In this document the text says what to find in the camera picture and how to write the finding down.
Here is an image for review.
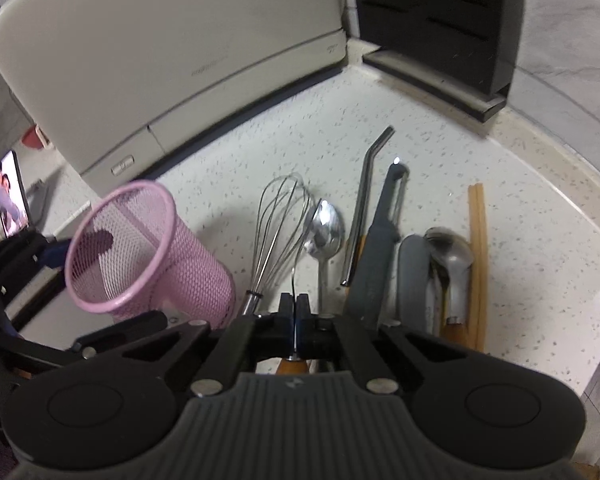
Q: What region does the steel wire whisk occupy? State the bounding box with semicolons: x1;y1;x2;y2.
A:
237;173;313;317

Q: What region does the wooden chopstick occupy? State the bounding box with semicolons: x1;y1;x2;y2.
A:
468;185;482;348
475;185;491;351

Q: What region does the white countertop appliance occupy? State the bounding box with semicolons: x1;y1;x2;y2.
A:
0;0;348;196

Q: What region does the steel spoon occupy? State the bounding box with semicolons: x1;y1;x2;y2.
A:
302;199;346;313

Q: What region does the bent metal straw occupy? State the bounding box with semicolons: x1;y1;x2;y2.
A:
341;126;396;288

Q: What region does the large spoon with wooden handle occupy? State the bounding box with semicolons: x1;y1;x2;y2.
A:
424;226;476;348

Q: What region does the smartphone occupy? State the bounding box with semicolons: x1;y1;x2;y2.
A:
0;150;32;240

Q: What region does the black knife block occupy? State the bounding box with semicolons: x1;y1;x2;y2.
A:
350;0;528;121

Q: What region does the red container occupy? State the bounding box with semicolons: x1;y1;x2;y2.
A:
21;126;46;150

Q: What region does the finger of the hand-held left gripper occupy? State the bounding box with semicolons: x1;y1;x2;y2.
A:
0;311;168;368
0;232;73;306

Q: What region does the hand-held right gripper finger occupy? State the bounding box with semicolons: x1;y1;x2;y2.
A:
297;296;468;393
122;294;298;396

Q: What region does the pink mesh utensil holder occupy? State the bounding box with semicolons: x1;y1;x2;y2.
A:
64;181;237;328

